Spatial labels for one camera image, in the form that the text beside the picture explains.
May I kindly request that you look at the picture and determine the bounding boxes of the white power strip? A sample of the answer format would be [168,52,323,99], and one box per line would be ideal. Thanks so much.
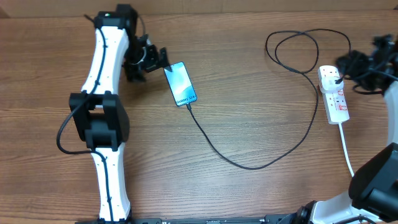
[317,65,349,124]

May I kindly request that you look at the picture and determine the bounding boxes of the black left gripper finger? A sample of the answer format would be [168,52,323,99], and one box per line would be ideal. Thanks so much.
[124,68,146,83]
[159,47,172,72]

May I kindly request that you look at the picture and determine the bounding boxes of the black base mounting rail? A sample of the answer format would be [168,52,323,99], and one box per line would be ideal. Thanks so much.
[74,213,296,224]

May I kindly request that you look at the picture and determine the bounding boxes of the black USB charging cable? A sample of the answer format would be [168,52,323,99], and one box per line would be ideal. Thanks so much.
[185,29,352,170]

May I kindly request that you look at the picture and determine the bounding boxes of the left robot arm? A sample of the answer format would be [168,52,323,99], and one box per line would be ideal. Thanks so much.
[66,4,170,223]

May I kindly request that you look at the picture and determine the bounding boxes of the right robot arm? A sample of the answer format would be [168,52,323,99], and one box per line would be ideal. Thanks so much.
[279,35,397,223]

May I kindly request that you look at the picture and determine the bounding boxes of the white charger plug adapter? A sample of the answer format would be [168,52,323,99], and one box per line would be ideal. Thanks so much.
[320,76,344,94]

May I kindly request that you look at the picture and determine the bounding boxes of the white power strip cord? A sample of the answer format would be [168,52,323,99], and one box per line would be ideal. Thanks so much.
[338,123,355,177]

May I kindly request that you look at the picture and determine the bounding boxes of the blue Galaxy smartphone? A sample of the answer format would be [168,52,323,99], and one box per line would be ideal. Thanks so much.
[164,62,197,106]

